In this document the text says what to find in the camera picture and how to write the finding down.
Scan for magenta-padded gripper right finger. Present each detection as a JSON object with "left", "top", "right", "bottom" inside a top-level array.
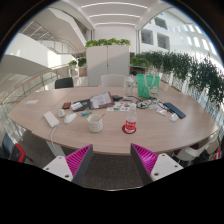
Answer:
[{"left": 130, "top": 143, "right": 184, "bottom": 186}]

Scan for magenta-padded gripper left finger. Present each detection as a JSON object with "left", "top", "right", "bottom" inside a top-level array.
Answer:
[{"left": 42, "top": 143, "right": 94, "bottom": 187}]

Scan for clear red-labelled water bottle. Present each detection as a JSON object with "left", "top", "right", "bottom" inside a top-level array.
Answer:
[{"left": 124, "top": 102, "right": 138, "bottom": 134}]

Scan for white and purple chair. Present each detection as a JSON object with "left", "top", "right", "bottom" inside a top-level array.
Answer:
[{"left": 171, "top": 131, "right": 224, "bottom": 164}]

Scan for red and black chair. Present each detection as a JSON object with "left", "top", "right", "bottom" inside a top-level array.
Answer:
[{"left": 1, "top": 132, "right": 28, "bottom": 164}]

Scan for white power strip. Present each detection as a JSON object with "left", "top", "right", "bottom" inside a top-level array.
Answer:
[{"left": 43, "top": 110, "right": 60, "bottom": 129}]

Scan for white computer mouse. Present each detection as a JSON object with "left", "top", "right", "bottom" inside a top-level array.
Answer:
[{"left": 63, "top": 112, "right": 78, "bottom": 125}]

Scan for small white packet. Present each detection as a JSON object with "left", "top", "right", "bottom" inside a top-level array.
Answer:
[
  {"left": 157, "top": 108, "right": 169, "bottom": 117},
  {"left": 169, "top": 113, "right": 180, "bottom": 123}
]

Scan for white grid-pattern mug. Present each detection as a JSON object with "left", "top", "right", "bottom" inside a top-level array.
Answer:
[{"left": 87, "top": 113, "right": 104, "bottom": 134}]

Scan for dark blue flat case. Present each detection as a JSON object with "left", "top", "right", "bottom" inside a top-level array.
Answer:
[{"left": 163, "top": 101, "right": 187, "bottom": 120}]

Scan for black wallet with white card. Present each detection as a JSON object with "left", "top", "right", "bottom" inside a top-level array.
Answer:
[{"left": 70, "top": 99, "right": 92, "bottom": 113}]

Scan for white sheet of paper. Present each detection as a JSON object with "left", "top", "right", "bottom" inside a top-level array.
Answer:
[{"left": 24, "top": 99, "right": 40, "bottom": 106}]

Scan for colourful sticker sheet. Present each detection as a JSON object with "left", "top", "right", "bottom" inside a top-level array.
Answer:
[{"left": 106, "top": 101, "right": 132, "bottom": 113}]

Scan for green tote bag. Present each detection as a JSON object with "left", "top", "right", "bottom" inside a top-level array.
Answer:
[{"left": 135, "top": 73, "right": 161, "bottom": 99}]

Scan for small black pouch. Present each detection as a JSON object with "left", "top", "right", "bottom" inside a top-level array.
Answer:
[{"left": 111, "top": 94, "right": 124, "bottom": 102}]

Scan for clear tumbler bottle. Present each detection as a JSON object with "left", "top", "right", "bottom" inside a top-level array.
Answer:
[{"left": 124, "top": 75, "right": 135, "bottom": 98}]

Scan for glass railing with wooden handrail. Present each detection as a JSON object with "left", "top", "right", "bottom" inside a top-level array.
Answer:
[{"left": 0, "top": 64, "right": 73, "bottom": 111}]

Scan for white office chair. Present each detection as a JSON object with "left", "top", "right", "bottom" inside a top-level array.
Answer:
[{"left": 100, "top": 74, "right": 127, "bottom": 88}]

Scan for long green plant hedge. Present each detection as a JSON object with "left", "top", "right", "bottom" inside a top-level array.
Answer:
[{"left": 134, "top": 49, "right": 224, "bottom": 108}]

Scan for potted green plant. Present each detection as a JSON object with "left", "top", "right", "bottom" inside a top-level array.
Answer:
[
  {"left": 68, "top": 59, "right": 78, "bottom": 78},
  {"left": 77, "top": 57, "right": 89, "bottom": 78}
]

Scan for tall white cabinet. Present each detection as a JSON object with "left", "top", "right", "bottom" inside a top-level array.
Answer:
[{"left": 85, "top": 44, "right": 131, "bottom": 88}]

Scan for green plants atop cabinet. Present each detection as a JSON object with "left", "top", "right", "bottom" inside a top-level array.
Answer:
[{"left": 84, "top": 37, "right": 132, "bottom": 49}]

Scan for ceiling light strips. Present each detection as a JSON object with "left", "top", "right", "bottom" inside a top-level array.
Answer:
[{"left": 79, "top": 1, "right": 149, "bottom": 27}]

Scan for white power strip cable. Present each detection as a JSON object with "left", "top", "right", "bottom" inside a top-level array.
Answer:
[{"left": 49, "top": 125, "right": 58, "bottom": 149}]

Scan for tangled black cables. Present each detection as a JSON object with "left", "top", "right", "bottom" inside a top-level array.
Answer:
[{"left": 124, "top": 95, "right": 171, "bottom": 113}]

